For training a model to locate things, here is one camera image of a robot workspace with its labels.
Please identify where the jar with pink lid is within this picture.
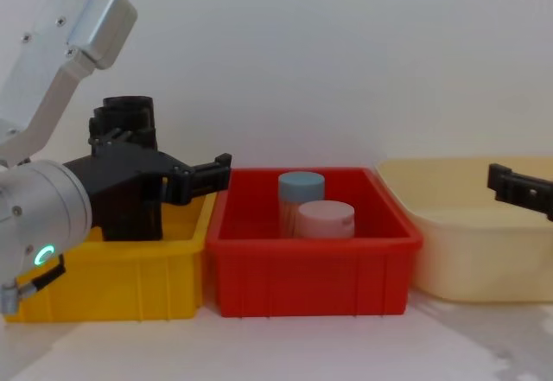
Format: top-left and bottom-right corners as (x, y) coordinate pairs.
(295, 200), (356, 240)

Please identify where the yellow plastic bin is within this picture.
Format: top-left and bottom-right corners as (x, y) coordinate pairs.
(3, 190), (218, 324)

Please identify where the red plastic bin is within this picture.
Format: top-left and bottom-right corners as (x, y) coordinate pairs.
(203, 166), (424, 319)

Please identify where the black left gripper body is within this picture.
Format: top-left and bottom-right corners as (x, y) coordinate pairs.
(63, 143), (192, 244)

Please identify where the thin dark gripper cable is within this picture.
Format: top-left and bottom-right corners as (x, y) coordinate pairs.
(0, 254), (67, 316)

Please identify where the jar with blue lid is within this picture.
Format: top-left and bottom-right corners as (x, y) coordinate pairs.
(277, 171), (327, 239)

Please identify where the cream plastic bin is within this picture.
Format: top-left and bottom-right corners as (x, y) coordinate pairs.
(374, 157), (553, 305)

